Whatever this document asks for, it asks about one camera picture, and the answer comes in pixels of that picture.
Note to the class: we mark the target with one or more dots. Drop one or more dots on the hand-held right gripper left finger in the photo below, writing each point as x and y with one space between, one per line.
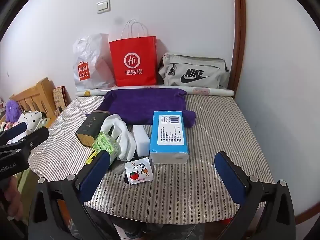
96 173

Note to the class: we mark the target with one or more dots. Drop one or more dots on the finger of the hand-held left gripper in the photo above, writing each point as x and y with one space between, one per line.
15 129
32 137

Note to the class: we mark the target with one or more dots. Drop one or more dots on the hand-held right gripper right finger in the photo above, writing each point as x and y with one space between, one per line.
230 177

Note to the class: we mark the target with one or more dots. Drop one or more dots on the green tissue packet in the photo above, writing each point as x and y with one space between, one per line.
105 143

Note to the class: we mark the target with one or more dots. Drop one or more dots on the white wet wipe sachet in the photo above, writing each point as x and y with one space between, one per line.
137 171

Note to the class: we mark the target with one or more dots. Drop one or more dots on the white cotton glove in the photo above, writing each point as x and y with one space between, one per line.
125 140

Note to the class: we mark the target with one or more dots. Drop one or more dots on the dark green tin box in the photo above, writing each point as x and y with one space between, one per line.
91 127

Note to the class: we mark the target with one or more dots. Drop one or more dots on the blue tissue pack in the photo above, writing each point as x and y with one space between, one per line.
170 132

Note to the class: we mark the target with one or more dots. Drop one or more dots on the purple towel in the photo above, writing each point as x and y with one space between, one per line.
145 105

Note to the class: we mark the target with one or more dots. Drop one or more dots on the person's left hand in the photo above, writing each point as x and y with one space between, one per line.
13 195

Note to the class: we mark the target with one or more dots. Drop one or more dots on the purple plush toy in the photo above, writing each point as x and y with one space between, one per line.
12 111

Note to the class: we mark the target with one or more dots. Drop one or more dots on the white floral pillow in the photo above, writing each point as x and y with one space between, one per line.
30 117

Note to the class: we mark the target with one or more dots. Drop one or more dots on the wooden headboard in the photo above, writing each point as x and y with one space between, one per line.
37 95

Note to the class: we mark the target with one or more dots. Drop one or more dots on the striped quilted cover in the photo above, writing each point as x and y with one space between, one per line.
187 187

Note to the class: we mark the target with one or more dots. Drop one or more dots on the white rolled paper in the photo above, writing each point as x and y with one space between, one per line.
212 91

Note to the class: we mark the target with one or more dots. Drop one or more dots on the white plastic shopping bag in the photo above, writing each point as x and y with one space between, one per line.
92 55

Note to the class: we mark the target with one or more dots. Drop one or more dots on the grey waist bag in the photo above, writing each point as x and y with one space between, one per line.
197 67

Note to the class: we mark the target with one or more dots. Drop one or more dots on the red paper shopping bag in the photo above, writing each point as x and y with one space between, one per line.
140 47

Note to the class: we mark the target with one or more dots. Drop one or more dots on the brown wooden door frame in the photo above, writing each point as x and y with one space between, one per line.
238 30

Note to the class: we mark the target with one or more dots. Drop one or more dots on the white wall light switch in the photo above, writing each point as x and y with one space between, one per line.
103 6

